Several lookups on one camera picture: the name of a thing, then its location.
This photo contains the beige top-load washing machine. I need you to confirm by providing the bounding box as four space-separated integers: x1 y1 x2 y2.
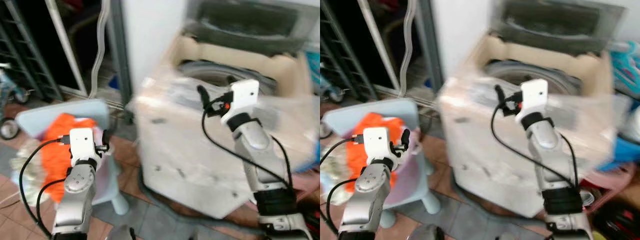
133 34 321 221
437 34 632 219

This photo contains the grey washing machine lid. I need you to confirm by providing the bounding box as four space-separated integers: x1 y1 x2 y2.
184 0 321 57
491 0 627 57

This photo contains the blue plastic basin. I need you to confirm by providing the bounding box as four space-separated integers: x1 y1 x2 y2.
614 134 640 163

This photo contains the teal plastic item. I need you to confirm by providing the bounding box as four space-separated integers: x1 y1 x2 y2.
306 49 321 97
607 41 640 100

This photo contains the pink plastic basin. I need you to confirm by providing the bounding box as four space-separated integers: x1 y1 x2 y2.
289 168 321 202
582 162 640 213

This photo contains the orange cloth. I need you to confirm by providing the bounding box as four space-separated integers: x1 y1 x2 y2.
39 113 99 204
344 112 407 195

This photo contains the light blue plastic stool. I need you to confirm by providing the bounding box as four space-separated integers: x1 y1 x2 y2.
322 98 442 229
15 98 132 217

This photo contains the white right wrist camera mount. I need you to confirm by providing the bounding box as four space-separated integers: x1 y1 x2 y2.
220 79 261 126
515 78 550 124

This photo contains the black wire rack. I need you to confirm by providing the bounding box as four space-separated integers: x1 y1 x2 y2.
0 0 64 102
320 0 379 102

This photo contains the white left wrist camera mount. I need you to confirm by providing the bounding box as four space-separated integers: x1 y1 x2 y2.
68 127 97 167
360 126 394 167

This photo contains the small child's bicycle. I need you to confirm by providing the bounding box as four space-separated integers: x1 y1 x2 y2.
0 62 32 142

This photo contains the pale pink cloth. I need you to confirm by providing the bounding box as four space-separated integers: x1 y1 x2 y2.
389 150 424 207
93 149 120 205

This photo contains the grey corrugated drain hose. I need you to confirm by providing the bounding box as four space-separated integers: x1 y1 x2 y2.
89 0 112 99
399 0 419 97

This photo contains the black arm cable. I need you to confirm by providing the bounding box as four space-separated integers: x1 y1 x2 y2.
490 98 581 191
320 134 365 237
18 135 72 238
201 97 295 191

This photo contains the white metal door frame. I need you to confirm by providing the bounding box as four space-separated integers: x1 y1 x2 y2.
357 0 401 94
44 0 90 97

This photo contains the cream white cloth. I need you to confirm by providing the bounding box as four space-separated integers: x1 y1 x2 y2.
9 148 47 207
320 153 352 207

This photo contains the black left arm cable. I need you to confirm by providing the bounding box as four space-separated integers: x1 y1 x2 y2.
18 135 72 238
320 134 365 237

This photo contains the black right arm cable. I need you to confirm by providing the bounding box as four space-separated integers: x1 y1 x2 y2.
201 97 295 191
490 98 581 191

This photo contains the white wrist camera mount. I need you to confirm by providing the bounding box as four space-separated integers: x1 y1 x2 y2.
360 126 394 167
68 127 97 167
220 79 261 126
515 78 550 124

